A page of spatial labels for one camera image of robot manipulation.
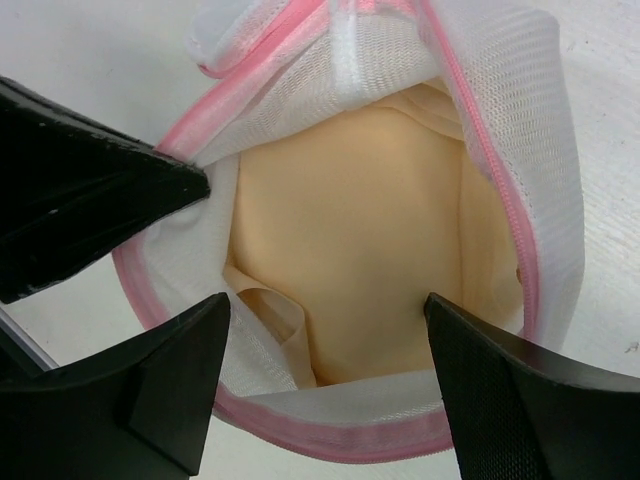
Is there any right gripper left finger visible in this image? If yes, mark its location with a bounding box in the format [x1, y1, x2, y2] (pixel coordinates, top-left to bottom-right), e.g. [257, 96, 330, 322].
[1, 293, 230, 479]

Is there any white mesh laundry bag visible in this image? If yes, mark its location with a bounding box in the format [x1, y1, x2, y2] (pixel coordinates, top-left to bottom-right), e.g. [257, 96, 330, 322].
[113, 1, 585, 464]

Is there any aluminium mounting rail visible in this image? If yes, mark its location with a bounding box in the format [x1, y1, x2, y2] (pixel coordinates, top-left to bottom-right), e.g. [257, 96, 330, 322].
[1, 310, 58, 375]

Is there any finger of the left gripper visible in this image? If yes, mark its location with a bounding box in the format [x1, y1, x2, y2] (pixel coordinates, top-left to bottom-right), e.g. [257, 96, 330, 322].
[1, 78, 210, 304]

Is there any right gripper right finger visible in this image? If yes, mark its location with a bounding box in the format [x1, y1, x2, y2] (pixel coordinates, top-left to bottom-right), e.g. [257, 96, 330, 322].
[424, 294, 639, 480]

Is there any beige bra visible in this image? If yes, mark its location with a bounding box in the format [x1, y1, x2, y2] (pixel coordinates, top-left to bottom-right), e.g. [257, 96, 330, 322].
[225, 79, 523, 388]

